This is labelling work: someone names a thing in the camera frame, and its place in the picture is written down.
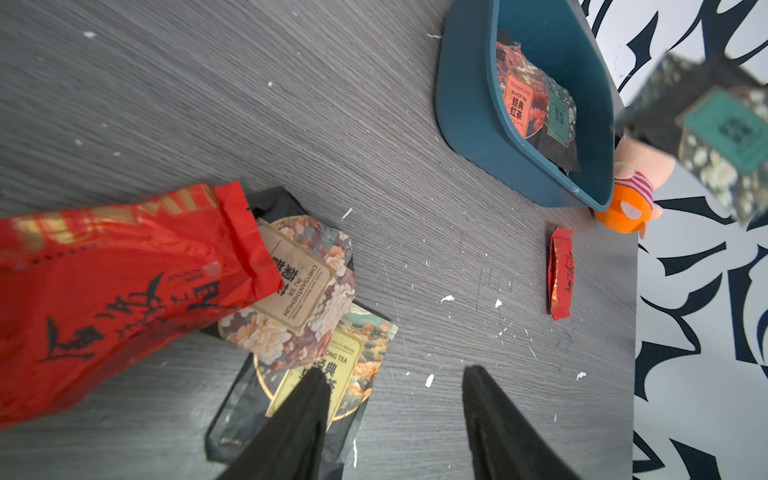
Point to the plush doll orange pants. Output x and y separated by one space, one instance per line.
639 171

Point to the red foil tea bag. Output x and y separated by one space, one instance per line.
87 292

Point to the green label tea bag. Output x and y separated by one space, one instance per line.
561 114

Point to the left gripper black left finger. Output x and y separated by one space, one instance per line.
291 443

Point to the yellow label landscape tea bag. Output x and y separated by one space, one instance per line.
351 363

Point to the red long tea sachet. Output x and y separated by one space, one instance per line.
560 273

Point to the red square tea bag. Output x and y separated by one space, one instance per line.
524 87

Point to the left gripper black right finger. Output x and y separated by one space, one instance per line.
503 444

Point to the teal plastic storage box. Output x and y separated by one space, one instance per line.
470 110

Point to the floral beige label tea bag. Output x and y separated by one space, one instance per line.
293 327

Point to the teal label floral tea bag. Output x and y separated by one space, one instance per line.
712 117

